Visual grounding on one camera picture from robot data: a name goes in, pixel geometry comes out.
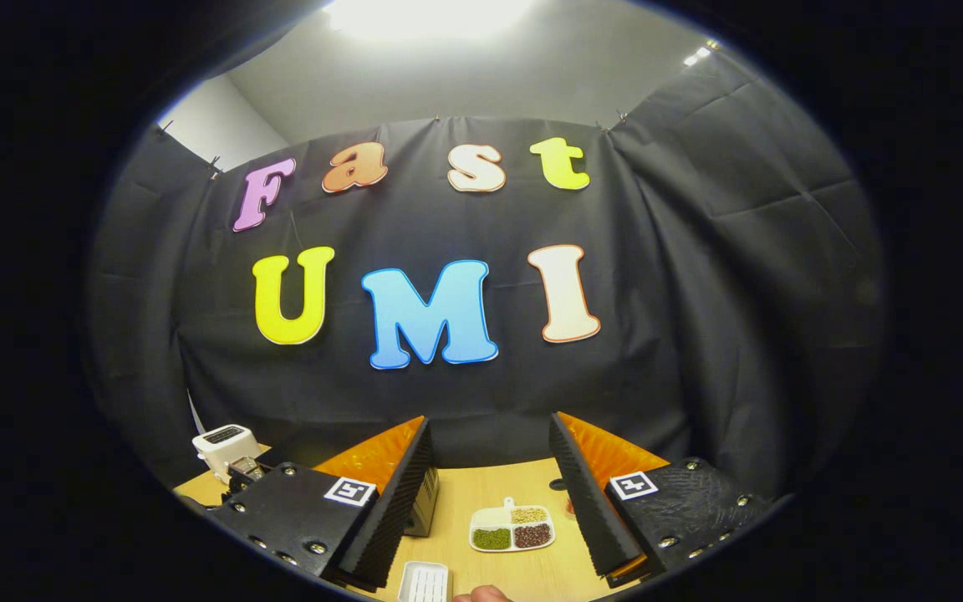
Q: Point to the large ceiling light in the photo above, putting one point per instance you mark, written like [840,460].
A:
[427,15]

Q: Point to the white toaster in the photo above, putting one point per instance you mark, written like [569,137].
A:
[222,447]

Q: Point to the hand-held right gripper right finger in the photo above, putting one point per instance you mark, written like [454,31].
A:
[582,502]

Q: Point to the black electric oven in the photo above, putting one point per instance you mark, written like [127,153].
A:
[423,506]

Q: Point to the white divided plate of beans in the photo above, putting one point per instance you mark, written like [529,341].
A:
[511,528]

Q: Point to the white rectangular tray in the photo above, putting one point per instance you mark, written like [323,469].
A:
[425,584]

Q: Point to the small ceiling light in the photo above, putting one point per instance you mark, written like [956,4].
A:
[699,55]

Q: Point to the black backdrop cloth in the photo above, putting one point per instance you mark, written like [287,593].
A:
[699,334]

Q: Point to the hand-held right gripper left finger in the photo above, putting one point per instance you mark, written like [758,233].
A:
[394,510]

